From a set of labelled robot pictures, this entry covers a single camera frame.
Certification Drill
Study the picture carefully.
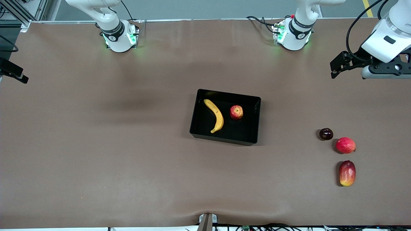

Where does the black left base cable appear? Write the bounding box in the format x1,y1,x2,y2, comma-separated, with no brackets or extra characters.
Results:
246,15,280,35

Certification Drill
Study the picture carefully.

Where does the black right base cable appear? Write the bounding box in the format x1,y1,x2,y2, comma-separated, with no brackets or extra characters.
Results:
120,0,144,23

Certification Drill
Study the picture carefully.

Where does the red yellow mango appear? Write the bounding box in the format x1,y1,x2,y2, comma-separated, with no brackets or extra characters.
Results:
339,160,356,187

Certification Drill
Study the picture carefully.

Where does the black base cable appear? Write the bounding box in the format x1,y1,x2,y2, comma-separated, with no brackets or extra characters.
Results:
120,0,144,23
246,15,280,35

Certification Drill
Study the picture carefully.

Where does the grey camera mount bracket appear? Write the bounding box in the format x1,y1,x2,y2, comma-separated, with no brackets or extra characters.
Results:
198,213,218,231

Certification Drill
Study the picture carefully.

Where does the dark purple plum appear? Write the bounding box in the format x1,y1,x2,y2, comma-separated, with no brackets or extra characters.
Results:
319,128,334,141

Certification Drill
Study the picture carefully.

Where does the round red peach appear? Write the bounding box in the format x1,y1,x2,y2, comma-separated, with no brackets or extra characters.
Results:
336,137,356,154

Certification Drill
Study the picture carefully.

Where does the yellow banana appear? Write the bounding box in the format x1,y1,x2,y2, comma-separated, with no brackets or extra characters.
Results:
204,99,224,133

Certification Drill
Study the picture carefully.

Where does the table cover mat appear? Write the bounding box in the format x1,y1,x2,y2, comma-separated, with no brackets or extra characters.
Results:
0,18,411,229

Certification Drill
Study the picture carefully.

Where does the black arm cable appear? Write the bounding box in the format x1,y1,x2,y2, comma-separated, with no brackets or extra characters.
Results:
346,0,390,62
0,35,19,52

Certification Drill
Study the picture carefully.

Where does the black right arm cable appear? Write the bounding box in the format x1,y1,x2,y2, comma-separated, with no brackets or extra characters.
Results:
0,35,19,52

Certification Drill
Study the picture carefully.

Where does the black rectangular plastic box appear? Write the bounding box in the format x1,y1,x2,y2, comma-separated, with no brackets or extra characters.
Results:
189,89,261,146

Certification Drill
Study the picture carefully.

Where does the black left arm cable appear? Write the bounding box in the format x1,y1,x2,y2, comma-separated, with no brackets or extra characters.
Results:
346,0,390,62

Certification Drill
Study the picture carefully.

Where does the aluminium frame profile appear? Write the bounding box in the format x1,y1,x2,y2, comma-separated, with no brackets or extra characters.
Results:
0,0,48,32

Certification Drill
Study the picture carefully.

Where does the small red yellow apple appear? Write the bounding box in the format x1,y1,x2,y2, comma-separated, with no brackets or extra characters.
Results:
230,105,243,120

